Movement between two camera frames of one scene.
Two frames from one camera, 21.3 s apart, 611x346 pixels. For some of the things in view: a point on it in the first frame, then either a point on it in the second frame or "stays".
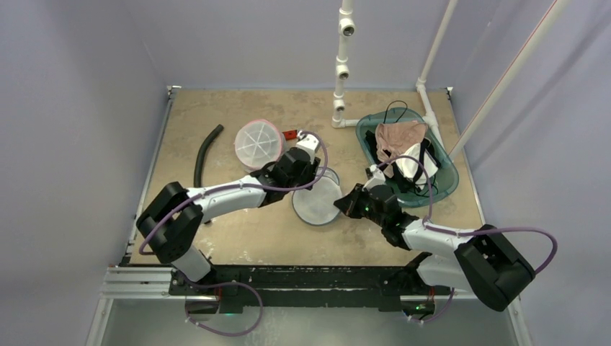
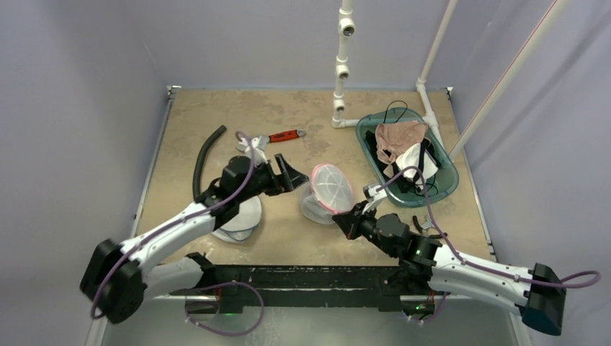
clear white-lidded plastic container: (316, 207) to (241, 227)
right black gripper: (356, 197) to (350, 225)
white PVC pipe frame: (346, 28) stays
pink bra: (396, 138) stays
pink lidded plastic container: (259, 143) to (328, 194)
